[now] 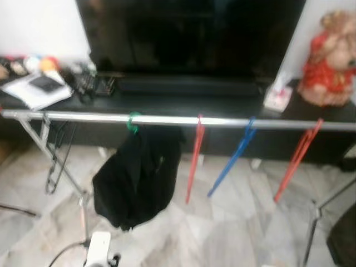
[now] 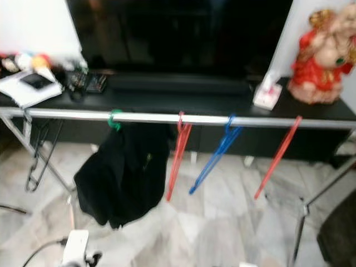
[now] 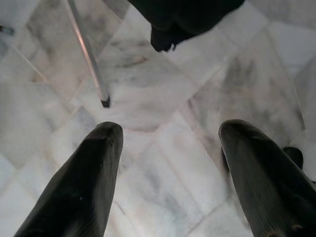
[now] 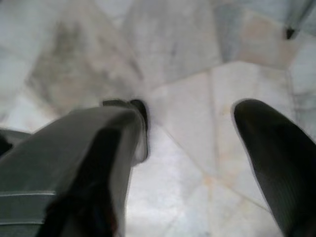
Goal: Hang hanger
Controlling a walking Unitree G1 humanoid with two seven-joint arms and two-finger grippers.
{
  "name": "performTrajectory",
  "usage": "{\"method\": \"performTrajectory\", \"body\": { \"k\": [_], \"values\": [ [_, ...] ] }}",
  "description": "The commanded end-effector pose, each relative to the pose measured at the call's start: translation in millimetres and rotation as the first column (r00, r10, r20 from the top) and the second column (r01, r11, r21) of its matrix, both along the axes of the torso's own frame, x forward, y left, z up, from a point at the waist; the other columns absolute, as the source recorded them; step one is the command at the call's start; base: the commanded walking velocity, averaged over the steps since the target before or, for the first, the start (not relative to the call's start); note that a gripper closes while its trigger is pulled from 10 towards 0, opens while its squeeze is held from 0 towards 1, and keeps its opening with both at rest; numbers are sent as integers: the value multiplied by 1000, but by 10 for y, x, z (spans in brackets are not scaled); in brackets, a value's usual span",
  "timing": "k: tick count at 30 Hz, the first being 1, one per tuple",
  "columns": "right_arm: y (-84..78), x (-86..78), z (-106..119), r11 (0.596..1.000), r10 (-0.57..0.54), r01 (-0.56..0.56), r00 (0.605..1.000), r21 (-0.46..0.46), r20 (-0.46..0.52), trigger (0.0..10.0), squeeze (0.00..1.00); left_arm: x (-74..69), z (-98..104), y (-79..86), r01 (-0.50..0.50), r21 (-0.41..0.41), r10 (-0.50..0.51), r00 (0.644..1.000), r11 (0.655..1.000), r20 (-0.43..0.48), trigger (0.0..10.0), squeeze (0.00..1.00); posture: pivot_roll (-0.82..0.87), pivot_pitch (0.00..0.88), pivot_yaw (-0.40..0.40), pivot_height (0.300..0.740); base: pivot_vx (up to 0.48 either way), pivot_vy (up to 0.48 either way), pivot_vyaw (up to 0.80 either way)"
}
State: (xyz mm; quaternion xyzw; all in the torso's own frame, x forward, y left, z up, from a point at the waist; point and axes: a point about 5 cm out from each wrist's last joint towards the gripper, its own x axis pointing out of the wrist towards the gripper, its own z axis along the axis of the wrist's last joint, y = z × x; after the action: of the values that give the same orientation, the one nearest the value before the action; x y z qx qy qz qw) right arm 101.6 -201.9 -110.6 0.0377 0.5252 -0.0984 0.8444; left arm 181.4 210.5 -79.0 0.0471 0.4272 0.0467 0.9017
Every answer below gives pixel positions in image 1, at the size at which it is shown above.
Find red plastic hanger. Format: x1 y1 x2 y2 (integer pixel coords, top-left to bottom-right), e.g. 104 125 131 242
185 114 205 205
273 117 324 204

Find blue plastic hanger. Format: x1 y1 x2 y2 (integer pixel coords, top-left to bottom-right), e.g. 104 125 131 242
207 116 258 198

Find green plastic hanger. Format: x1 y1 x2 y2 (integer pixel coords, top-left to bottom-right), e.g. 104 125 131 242
126 111 141 134

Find red laughing Buddha statue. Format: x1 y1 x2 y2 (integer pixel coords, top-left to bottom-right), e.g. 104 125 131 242
299 10 356 107

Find white pink tissue box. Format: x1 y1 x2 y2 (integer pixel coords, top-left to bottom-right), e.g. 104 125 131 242
263 71 294 113

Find dark brown sofa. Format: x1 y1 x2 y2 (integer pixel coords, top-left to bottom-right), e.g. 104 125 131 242
327 203 356 267

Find black soundbar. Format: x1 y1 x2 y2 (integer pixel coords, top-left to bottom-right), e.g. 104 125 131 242
117 77 262 98

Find silver metal clothes rack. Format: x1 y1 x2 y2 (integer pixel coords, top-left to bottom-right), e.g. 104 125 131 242
0 108 356 267

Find black television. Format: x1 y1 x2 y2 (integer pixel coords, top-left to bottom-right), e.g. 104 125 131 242
75 0 306 78

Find black TV console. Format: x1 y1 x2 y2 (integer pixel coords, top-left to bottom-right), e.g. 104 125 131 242
0 72 356 165

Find plain black garment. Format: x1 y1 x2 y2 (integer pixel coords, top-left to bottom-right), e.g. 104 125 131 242
92 125 185 231

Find black remote control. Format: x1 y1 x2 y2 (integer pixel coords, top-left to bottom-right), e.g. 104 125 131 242
71 71 100 101
96 75 118 97

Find black tablet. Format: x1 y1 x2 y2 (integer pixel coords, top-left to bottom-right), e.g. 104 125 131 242
28 75 65 93

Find orange round toy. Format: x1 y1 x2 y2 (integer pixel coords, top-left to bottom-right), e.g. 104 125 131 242
40 55 60 73

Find white round toy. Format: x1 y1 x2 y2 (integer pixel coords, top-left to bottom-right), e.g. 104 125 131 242
23 55 42 73

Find white papers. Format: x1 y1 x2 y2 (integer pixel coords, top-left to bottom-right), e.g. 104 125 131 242
2 72 73 111

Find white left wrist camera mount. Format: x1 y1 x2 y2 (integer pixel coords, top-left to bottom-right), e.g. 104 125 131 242
86 232 112 267

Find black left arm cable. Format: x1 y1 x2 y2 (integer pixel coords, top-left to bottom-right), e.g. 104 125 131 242
47 240 90 267

